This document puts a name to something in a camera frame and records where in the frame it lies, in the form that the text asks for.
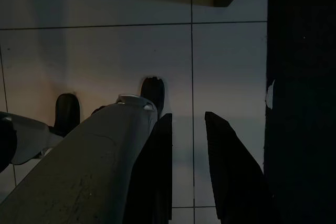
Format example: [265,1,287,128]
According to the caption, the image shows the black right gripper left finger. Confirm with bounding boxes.
[123,113,173,224]

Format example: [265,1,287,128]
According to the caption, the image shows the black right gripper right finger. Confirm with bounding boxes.
[204,111,265,224]

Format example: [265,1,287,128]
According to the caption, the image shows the grey robot right leg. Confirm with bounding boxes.
[0,94,161,224]

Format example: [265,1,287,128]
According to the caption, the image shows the grey robot leg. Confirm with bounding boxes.
[0,111,65,174]
[0,94,161,224]

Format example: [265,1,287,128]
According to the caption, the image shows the black robot right foot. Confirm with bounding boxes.
[140,76,165,116]

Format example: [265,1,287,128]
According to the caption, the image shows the black robot foot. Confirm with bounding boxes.
[140,76,165,116]
[54,92,81,137]

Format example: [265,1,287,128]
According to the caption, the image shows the black robot left foot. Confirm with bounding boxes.
[54,92,81,137]

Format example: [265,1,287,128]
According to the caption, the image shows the grey robot left leg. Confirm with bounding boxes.
[0,111,65,174]

